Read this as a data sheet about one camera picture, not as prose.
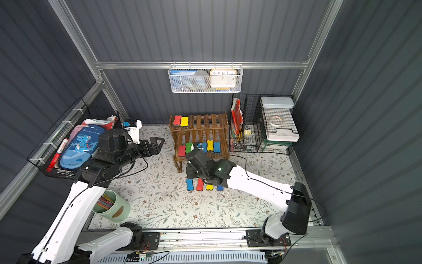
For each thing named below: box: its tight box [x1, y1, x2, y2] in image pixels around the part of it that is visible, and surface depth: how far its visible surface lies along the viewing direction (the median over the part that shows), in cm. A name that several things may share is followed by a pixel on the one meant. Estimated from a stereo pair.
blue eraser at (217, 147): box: [213, 141, 222, 153], surface depth 90 cm
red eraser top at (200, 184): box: [196, 178, 204, 191], surface depth 93 cm
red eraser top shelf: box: [173, 114, 182, 126], surface depth 85 cm
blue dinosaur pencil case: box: [59, 124, 105, 169], surface depth 66 cm
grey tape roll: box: [191, 69, 210, 91], surface depth 89 cm
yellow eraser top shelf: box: [180, 116, 189, 127], surface depth 85 cm
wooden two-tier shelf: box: [168, 112, 230, 174], surface depth 91 cm
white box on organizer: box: [260, 96, 295, 109], surface depth 107 cm
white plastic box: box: [265, 128, 301, 142], surface depth 93 cm
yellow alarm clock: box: [209, 68, 238, 91], surface depth 90 cm
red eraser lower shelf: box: [178, 145, 187, 157], surface depth 88 cm
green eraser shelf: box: [185, 142, 193, 153], surface depth 88 cm
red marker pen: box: [46, 138, 69, 172], surface depth 66 cm
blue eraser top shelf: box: [186, 178, 194, 191], surface depth 93 cm
